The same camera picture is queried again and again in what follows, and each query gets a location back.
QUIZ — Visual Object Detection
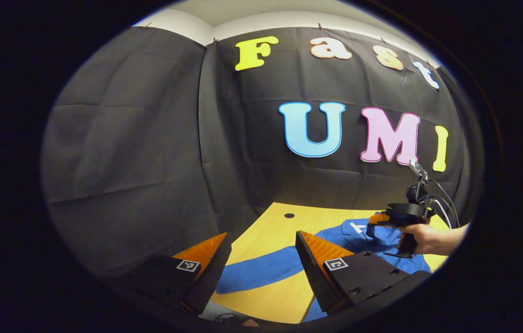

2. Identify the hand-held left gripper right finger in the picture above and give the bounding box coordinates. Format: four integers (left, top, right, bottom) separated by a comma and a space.
295, 230, 433, 315

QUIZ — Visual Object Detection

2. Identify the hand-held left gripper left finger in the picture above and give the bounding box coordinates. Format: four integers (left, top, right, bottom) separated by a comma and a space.
113, 232, 233, 315

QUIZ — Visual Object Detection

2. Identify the blue shirt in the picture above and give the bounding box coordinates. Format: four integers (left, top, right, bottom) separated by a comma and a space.
215, 217, 432, 323

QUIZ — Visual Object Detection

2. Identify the black backdrop cloth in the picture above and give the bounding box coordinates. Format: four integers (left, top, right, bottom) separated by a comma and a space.
41, 25, 476, 279

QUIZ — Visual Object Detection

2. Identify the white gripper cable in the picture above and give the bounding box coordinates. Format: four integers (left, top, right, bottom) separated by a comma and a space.
430, 198, 453, 230

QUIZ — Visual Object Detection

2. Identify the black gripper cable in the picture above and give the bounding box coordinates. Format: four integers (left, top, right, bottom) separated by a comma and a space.
427, 178, 461, 228

